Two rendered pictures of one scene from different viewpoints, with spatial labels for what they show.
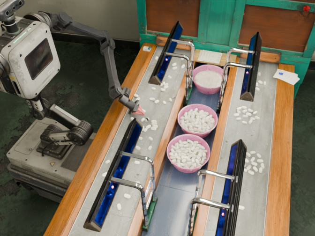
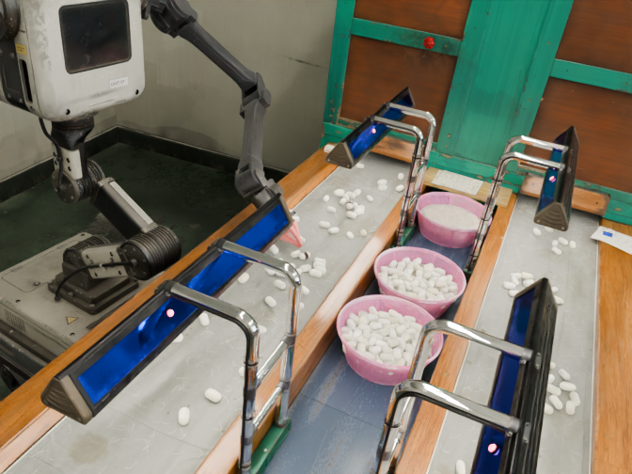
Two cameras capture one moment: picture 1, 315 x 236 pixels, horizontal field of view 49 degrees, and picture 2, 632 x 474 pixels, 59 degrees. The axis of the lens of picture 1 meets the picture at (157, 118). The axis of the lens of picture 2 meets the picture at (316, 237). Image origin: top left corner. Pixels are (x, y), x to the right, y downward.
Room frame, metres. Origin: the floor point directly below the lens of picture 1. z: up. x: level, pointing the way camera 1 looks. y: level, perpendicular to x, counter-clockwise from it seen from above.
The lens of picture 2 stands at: (0.17, -0.03, 1.68)
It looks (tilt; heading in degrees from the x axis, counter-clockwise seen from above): 32 degrees down; 3
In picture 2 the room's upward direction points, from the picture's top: 7 degrees clockwise
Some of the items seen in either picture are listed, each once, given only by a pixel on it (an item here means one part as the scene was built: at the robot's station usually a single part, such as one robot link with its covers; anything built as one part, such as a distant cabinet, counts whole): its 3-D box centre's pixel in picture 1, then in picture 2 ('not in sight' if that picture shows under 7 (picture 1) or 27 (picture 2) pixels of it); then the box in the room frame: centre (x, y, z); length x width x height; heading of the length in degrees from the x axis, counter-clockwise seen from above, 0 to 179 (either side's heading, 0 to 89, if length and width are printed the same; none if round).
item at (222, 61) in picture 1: (214, 58); (466, 186); (2.15, -0.46, 0.77); 0.33 x 0.15 x 0.01; 72
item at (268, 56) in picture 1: (260, 55); (563, 193); (2.10, -0.80, 0.83); 0.30 x 0.06 x 0.07; 72
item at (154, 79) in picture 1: (167, 50); (377, 121); (1.87, -0.08, 1.08); 0.62 x 0.08 x 0.07; 162
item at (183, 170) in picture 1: (188, 155); (387, 341); (1.26, -0.18, 0.72); 0.27 x 0.27 x 0.10
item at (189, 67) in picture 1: (178, 73); (390, 180); (1.84, -0.16, 0.90); 0.20 x 0.19 x 0.45; 162
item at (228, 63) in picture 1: (235, 82); (514, 215); (1.72, -0.54, 0.90); 0.20 x 0.19 x 0.45; 162
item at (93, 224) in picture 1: (116, 168); (196, 277); (0.94, 0.21, 1.08); 0.62 x 0.08 x 0.07; 162
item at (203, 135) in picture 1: (197, 122); (416, 285); (1.52, -0.27, 0.72); 0.27 x 0.27 x 0.10
